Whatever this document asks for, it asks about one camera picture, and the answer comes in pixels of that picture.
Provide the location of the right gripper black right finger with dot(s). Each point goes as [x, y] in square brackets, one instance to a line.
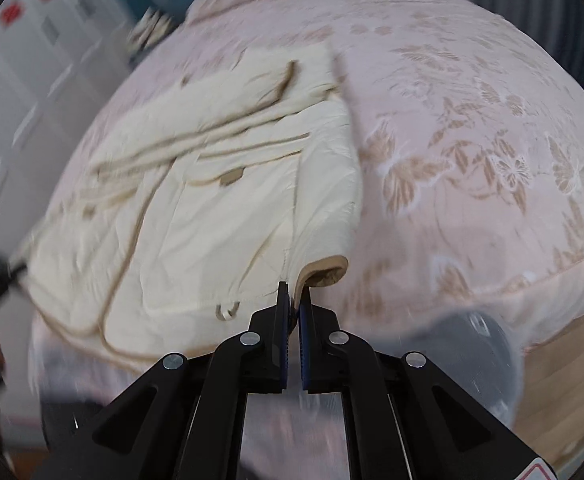
[405, 418]

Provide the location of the cream items on nightstand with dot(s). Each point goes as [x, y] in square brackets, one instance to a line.
[151, 29]

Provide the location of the white wardrobe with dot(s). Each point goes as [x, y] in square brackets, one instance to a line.
[60, 62]

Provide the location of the pink floral bedspread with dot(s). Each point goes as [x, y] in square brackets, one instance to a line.
[469, 139]

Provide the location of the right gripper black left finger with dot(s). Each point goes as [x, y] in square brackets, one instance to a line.
[183, 418]

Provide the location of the cream padded jacket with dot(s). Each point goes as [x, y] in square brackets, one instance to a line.
[198, 206]

